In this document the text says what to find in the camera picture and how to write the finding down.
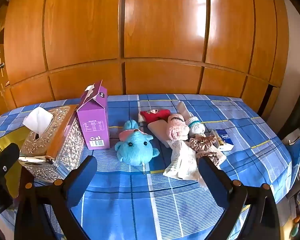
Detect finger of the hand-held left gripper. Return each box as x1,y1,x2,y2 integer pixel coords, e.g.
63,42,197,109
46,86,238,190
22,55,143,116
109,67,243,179
0,143,20,182

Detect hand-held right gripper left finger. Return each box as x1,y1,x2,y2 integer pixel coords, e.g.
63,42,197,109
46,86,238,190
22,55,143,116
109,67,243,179
14,155,98,240

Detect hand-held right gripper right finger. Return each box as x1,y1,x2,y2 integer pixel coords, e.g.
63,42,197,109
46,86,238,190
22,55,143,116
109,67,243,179
198,156,282,240

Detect gold metal tray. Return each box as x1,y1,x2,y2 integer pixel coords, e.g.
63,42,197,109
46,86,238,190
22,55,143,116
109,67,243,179
0,126,35,198

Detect cream cloth bag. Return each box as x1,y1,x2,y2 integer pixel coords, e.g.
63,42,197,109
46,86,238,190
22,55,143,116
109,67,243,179
163,140,227,183

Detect brown satin scrunchie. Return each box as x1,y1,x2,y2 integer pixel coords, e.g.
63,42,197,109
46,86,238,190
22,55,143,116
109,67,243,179
189,134,222,169

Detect small tissue packet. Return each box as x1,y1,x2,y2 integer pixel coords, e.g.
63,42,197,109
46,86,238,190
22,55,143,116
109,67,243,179
214,129,234,152

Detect white socks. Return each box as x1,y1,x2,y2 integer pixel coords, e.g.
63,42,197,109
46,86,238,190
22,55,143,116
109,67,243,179
177,101,206,135

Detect pink towel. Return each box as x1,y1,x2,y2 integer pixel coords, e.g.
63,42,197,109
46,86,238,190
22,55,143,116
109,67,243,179
166,114,190,142

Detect blue plush toy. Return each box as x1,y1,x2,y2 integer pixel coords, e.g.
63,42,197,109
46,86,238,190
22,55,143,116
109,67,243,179
114,119,160,167

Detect white wedge sponge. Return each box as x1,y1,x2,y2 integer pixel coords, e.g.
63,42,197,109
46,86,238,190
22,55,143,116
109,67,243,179
147,120,172,148

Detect small red and white plush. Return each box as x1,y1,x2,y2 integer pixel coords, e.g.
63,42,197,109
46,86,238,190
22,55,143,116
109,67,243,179
139,109,171,124

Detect ornate silver tissue box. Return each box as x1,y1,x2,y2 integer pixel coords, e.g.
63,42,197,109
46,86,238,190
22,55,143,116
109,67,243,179
19,105,85,183

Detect blue plaid bed sheet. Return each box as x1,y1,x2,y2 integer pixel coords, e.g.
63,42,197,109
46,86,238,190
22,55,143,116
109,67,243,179
0,94,300,240

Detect white tissue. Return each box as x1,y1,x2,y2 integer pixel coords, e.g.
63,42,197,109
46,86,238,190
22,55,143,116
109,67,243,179
22,107,54,139

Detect purple carton box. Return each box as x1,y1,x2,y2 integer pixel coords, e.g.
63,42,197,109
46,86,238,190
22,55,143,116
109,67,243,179
76,80,110,150

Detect black chair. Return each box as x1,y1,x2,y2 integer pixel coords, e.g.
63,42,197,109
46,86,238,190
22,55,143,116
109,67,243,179
276,75,300,140

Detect wooden wardrobe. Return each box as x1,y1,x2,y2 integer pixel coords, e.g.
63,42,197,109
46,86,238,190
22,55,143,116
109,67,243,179
0,0,290,120

